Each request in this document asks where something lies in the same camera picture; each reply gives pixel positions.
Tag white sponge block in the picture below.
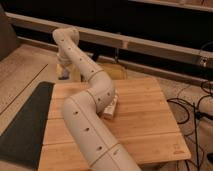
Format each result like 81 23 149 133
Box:
102 96 118 119

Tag dark floor mat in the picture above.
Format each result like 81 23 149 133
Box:
0 82 54 169

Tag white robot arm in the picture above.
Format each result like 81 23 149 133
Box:
53 28 141 171

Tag black floor cables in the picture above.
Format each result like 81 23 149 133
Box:
166 79 213 171

